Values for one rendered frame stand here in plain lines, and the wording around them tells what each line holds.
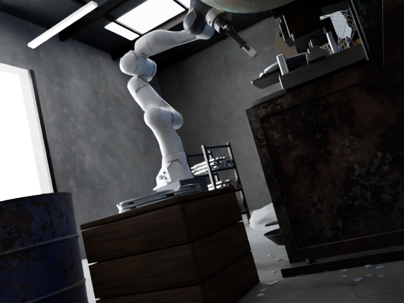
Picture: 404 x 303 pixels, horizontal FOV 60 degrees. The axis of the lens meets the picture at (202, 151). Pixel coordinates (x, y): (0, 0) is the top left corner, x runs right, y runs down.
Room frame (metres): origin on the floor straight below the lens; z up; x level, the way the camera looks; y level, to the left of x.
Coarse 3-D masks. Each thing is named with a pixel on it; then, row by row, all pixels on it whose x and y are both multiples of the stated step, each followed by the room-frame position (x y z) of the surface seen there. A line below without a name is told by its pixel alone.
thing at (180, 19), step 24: (0, 0) 4.87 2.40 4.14; (24, 0) 5.22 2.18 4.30; (48, 0) 5.37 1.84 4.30; (72, 0) 5.44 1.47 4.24; (96, 0) 5.69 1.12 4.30; (120, 0) 5.67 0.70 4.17; (144, 0) 6.05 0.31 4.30; (48, 24) 6.01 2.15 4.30; (72, 24) 6.19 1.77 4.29; (96, 24) 6.41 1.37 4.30; (120, 24) 6.53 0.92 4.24; (168, 24) 7.00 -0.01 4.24; (240, 24) 7.86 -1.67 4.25; (120, 48) 7.58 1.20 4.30; (192, 48) 8.45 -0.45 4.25
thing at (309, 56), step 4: (312, 40) 1.27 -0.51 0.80; (312, 44) 1.28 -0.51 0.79; (312, 48) 1.22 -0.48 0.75; (316, 48) 1.21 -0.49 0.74; (320, 48) 1.20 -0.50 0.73; (308, 52) 1.22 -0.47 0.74; (312, 52) 1.21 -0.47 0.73; (316, 52) 1.20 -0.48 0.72; (320, 52) 1.19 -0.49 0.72; (324, 52) 1.21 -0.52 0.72; (308, 56) 1.21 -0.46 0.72; (312, 56) 1.20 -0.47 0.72; (316, 56) 1.20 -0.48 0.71; (320, 56) 1.19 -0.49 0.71; (324, 56) 1.20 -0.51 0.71; (308, 60) 1.21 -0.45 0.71; (312, 60) 1.21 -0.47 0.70; (316, 60) 1.22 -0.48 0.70
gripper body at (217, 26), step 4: (224, 16) 1.45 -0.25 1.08; (216, 20) 1.45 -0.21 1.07; (220, 20) 1.44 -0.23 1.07; (224, 20) 1.44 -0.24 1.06; (228, 20) 1.45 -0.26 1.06; (216, 24) 1.46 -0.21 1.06; (220, 24) 1.45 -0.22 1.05; (224, 24) 1.44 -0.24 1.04; (228, 24) 1.47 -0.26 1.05; (216, 28) 1.47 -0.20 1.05; (220, 28) 1.46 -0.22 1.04; (220, 32) 1.48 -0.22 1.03; (224, 32) 1.50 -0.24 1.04
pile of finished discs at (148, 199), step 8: (192, 184) 1.16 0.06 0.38; (160, 192) 1.09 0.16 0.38; (168, 192) 1.09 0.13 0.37; (176, 192) 1.11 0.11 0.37; (184, 192) 1.12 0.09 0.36; (192, 192) 1.15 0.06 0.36; (128, 200) 1.11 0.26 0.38; (136, 200) 1.10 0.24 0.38; (144, 200) 1.09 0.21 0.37; (152, 200) 1.09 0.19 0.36; (160, 200) 1.09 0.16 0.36; (120, 208) 1.16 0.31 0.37; (128, 208) 1.12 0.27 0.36
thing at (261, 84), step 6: (306, 60) 1.39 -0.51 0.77; (288, 66) 1.42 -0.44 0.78; (294, 66) 1.41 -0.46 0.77; (300, 66) 1.43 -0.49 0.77; (276, 72) 1.44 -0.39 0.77; (258, 78) 1.48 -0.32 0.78; (264, 78) 1.47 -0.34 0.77; (270, 78) 1.49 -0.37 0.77; (276, 78) 1.51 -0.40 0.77; (252, 84) 1.51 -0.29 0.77; (258, 84) 1.53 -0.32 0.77; (264, 84) 1.55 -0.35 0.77; (270, 84) 1.58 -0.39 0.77
